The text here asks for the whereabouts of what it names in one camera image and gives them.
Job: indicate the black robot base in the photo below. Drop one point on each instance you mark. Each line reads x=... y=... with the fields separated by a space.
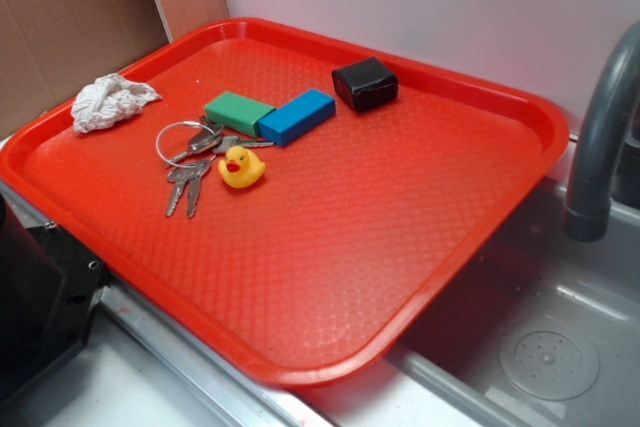
x=50 y=286

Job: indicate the blue block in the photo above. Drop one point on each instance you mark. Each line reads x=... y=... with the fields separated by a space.
x=292 y=120

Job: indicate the yellow rubber duck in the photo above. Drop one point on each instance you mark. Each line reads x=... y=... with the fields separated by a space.
x=240 y=167

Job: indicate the red plastic tray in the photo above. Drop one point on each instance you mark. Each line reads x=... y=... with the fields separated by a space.
x=314 y=271

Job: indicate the green block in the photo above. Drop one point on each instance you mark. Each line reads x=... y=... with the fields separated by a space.
x=237 y=113

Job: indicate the black block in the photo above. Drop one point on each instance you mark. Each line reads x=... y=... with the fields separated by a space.
x=365 y=84

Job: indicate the silver key bunch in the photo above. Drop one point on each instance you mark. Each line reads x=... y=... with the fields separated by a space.
x=192 y=165

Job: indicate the grey sink basin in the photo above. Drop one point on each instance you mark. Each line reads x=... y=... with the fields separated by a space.
x=527 y=271

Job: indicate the grey faucet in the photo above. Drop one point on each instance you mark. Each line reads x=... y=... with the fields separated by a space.
x=605 y=166

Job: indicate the sink drain cover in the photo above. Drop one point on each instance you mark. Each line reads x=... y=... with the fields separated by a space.
x=548 y=360

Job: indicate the brown cardboard panel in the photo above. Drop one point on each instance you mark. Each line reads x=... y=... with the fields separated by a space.
x=50 y=49

